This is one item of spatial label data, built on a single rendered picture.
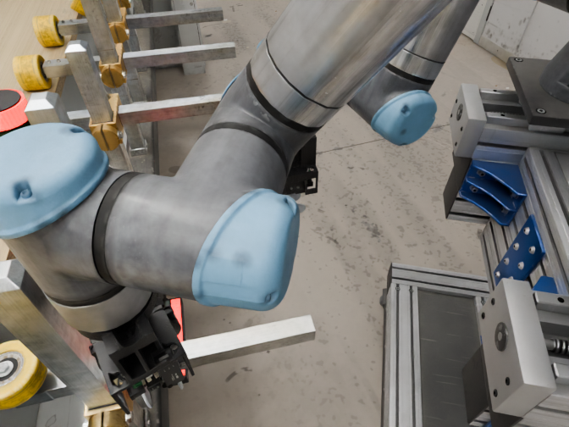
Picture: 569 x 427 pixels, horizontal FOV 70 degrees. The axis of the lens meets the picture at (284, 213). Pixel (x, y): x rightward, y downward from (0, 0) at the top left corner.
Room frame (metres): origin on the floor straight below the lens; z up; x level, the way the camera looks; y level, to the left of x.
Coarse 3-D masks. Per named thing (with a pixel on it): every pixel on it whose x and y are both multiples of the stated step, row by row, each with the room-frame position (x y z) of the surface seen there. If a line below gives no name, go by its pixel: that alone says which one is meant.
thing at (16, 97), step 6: (0, 90) 0.46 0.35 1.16; (6, 90) 0.46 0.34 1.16; (12, 90) 0.46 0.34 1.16; (0, 96) 0.44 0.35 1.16; (6, 96) 0.44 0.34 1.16; (12, 96) 0.44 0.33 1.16; (18, 96) 0.44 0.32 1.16; (0, 102) 0.43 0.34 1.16; (6, 102) 0.43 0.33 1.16; (12, 102) 0.43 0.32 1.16; (18, 102) 0.43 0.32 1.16; (0, 108) 0.41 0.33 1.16; (6, 108) 0.42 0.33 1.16; (18, 126) 0.42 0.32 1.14; (0, 132) 0.40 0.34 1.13
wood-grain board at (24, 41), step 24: (0, 0) 1.52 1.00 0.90; (24, 0) 1.52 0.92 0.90; (48, 0) 1.52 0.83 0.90; (72, 0) 1.52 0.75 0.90; (0, 24) 1.32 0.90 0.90; (24, 24) 1.32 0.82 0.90; (0, 48) 1.14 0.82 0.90; (24, 48) 1.14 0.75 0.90; (48, 48) 1.14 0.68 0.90; (0, 72) 1.00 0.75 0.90; (0, 240) 0.43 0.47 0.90
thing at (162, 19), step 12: (168, 12) 1.25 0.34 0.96; (180, 12) 1.25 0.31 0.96; (192, 12) 1.25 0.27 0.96; (204, 12) 1.25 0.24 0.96; (216, 12) 1.26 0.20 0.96; (60, 24) 1.17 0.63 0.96; (72, 24) 1.17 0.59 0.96; (84, 24) 1.18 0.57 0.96; (132, 24) 1.21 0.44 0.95; (144, 24) 1.21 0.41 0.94; (156, 24) 1.22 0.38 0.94; (168, 24) 1.23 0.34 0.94; (180, 24) 1.24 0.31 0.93
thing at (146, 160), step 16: (144, 0) 2.11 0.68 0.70; (144, 32) 1.74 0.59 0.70; (144, 48) 1.58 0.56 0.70; (144, 80) 1.33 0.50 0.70; (144, 96) 1.19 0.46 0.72; (144, 128) 1.04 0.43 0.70; (128, 144) 0.96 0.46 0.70; (144, 144) 0.93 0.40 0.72; (144, 160) 0.89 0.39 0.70; (160, 400) 0.25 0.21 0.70; (144, 416) 0.21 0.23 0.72; (160, 416) 0.22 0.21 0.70
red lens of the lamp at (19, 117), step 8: (24, 96) 0.45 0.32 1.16; (16, 104) 0.43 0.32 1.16; (24, 104) 0.43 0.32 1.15; (0, 112) 0.41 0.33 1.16; (8, 112) 0.41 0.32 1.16; (16, 112) 0.42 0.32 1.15; (0, 120) 0.41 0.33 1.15; (8, 120) 0.41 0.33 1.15; (16, 120) 0.41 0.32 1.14; (24, 120) 0.42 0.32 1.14; (0, 128) 0.40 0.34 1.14; (8, 128) 0.41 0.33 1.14
